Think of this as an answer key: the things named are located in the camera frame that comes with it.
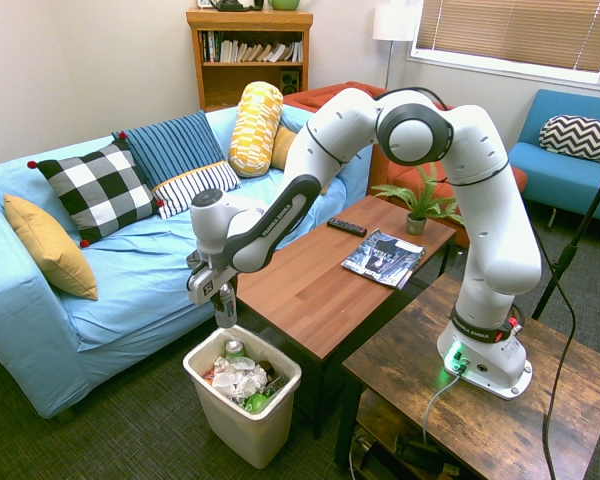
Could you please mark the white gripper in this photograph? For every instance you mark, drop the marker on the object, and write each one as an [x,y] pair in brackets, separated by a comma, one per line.
[207,286]

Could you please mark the light blue covered sofa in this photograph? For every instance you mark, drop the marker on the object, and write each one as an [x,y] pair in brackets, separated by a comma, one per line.
[130,280]

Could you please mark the cream plastic trash bin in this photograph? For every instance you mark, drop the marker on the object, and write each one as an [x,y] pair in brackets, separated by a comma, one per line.
[250,435]

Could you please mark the orange armchair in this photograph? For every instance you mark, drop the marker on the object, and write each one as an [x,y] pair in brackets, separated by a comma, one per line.
[405,180]

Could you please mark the blue bench sofa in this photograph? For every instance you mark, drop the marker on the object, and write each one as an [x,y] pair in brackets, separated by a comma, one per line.
[555,175]

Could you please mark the small black speaker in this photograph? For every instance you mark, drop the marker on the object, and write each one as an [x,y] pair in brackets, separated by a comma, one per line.
[290,82]

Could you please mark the green fern plant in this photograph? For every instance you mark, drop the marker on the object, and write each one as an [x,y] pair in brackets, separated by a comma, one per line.
[425,197]

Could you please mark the white upright book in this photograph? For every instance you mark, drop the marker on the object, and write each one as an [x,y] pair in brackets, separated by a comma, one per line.
[225,51]

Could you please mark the thin glossy magazine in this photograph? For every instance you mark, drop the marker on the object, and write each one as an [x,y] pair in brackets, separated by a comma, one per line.
[406,285]

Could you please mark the black white ornament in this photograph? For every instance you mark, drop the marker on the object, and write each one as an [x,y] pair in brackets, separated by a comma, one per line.
[237,4]

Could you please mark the blue striped pillow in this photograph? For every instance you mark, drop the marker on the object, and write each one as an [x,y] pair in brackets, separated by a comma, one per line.
[175,150]

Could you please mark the black camera tripod stand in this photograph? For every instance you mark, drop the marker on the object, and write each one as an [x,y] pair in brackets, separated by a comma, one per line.
[575,240]

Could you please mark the orange snack wrapper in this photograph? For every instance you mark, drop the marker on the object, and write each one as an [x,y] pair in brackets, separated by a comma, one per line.
[208,375]

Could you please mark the yellow white patterned bolster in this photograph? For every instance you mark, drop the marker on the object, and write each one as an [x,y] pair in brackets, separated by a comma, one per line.
[255,130]

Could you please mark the black white chevron pillow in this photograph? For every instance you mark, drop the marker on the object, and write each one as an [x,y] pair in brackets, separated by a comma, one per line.
[580,137]

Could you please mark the rustic dark wood table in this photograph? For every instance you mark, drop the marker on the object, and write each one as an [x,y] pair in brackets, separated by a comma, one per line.
[480,430]

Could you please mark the green bowl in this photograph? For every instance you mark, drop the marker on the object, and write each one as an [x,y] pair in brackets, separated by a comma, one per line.
[284,4]

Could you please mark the green plastic wrapper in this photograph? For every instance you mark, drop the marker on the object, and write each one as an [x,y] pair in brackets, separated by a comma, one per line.
[256,401]

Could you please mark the white window frame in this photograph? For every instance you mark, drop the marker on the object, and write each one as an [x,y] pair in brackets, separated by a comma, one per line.
[505,67]

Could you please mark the wooden window blinds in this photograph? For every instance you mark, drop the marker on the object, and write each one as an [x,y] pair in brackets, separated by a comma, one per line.
[510,30]

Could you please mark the grey plant pot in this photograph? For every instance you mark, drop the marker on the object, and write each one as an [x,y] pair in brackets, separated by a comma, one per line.
[416,226]

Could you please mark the white shade floor lamp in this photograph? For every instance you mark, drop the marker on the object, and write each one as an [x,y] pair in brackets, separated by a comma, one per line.
[394,22]

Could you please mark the business magazine dark cover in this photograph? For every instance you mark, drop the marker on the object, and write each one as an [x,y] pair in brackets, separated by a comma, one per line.
[382,255]

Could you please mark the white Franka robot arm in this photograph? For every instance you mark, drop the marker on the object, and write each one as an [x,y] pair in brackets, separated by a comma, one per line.
[495,240]

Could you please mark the silver drink can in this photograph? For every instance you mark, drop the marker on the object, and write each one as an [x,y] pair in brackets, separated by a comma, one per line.
[227,312]

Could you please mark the wooden coffee table black legs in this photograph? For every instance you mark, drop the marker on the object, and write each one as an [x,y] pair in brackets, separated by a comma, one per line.
[320,285]

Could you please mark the dark upright book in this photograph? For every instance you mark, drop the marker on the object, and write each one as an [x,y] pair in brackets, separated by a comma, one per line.
[207,47]

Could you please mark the black white checkered pillow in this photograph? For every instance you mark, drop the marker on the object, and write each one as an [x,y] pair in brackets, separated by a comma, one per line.
[100,190]

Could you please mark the leaning tan paperback book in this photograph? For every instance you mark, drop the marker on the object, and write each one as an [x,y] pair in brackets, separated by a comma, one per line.
[265,52]

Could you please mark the white crumpled paper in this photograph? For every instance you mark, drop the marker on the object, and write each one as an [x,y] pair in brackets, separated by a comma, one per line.
[240,377]

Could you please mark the black remote control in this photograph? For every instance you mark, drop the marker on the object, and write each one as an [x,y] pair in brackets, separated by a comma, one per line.
[347,226]

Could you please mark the mustard yellow pillow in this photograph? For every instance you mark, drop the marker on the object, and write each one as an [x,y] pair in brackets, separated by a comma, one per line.
[50,245]
[282,150]

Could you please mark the green drink can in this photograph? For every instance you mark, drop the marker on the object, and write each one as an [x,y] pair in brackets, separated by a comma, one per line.
[234,349]

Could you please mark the black power adapter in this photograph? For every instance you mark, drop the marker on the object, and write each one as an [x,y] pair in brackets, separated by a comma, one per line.
[420,452]

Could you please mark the wooden bookshelf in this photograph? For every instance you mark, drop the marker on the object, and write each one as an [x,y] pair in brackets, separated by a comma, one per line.
[250,80]

